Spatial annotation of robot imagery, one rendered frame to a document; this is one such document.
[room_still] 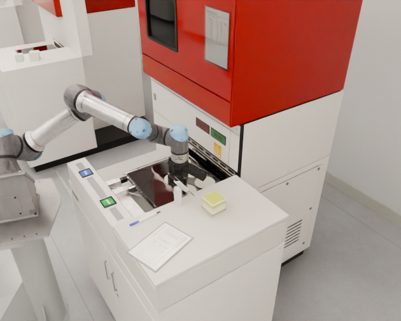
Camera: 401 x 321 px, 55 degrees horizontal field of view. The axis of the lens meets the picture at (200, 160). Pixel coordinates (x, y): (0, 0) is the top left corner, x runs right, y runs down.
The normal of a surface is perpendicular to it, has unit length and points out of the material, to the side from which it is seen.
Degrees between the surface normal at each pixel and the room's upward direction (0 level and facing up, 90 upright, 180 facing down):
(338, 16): 90
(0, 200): 90
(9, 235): 0
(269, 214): 0
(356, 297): 0
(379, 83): 90
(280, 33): 90
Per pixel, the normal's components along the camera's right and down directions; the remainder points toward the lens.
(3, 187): 0.30, 0.52
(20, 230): 0.00, -0.83
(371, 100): -0.83, 0.31
